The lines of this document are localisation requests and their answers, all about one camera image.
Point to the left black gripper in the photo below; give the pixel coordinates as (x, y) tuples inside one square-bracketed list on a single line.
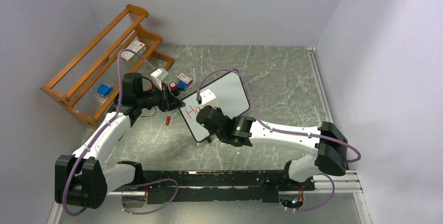
[(168, 102)]

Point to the black framed whiteboard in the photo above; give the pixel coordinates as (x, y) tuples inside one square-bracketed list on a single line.
[(231, 96)]

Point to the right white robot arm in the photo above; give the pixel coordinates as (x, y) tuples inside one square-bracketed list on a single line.
[(324, 147)]

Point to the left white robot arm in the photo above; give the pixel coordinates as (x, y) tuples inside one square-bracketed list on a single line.
[(80, 179)]

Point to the blue small block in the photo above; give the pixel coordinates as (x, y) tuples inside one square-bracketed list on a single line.
[(181, 86)]

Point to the red white small box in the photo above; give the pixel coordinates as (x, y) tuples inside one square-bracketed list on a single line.
[(184, 78)]

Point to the white red box on rack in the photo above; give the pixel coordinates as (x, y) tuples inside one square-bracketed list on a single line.
[(136, 46)]

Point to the blue block on rack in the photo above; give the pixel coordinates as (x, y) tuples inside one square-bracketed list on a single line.
[(104, 90)]

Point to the orange wooden rack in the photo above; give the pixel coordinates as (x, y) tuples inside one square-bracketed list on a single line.
[(74, 87)]

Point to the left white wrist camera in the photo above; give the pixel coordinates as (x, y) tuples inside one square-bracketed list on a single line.
[(158, 76)]

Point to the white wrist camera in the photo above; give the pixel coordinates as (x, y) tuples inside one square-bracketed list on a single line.
[(208, 98), (158, 76)]

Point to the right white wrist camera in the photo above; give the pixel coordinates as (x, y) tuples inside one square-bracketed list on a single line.
[(208, 98)]

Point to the black base frame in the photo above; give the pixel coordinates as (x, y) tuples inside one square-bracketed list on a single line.
[(206, 186)]

